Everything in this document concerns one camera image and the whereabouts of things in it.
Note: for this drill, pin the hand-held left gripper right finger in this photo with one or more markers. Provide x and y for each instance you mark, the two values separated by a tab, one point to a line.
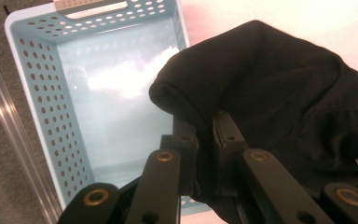
230	137

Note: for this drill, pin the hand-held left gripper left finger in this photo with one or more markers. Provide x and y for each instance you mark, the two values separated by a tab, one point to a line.
186	155

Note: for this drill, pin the black shorts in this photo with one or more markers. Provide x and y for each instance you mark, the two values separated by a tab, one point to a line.
276	93

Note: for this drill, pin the light blue plastic basket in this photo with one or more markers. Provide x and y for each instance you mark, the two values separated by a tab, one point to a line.
105	109

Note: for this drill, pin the white table mat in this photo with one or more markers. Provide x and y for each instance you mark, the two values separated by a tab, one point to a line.
292	12

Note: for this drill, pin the metal floor rail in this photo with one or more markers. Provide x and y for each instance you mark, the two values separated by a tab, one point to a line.
15	140

